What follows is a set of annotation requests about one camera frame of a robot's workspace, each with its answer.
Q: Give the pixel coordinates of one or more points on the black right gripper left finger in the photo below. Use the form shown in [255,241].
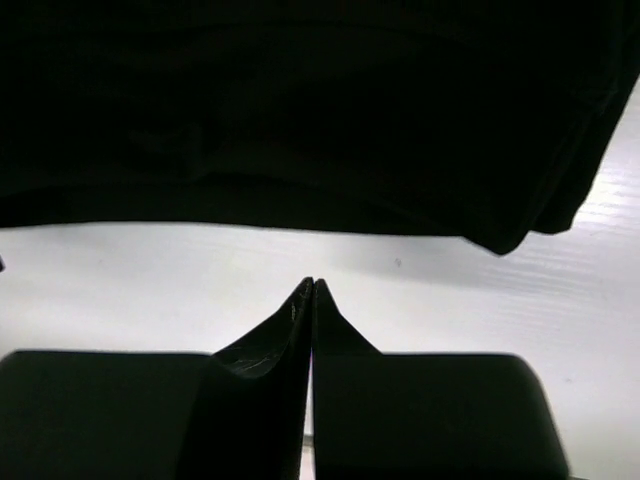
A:
[234,414]

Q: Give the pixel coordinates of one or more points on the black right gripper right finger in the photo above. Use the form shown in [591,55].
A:
[400,416]

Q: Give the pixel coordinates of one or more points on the black skirt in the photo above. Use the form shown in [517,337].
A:
[486,120]

